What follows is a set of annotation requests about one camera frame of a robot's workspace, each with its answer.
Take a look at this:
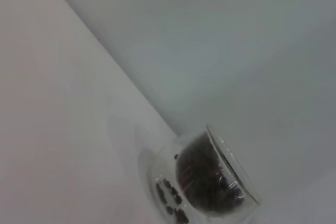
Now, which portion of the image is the clear double-walled glass cup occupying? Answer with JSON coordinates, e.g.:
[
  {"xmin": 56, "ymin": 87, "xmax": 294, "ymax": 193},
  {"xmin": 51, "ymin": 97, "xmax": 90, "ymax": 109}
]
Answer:
[{"xmin": 146, "ymin": 123, "xmax": 261, "ymax": 224}]

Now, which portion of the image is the dark coffee beans heap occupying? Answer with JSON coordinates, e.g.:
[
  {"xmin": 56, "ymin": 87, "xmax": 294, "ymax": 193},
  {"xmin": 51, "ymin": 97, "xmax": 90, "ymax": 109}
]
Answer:
[{"xmin": 155, "ymin": 132, "xmax": 246, "ymax": 224}]

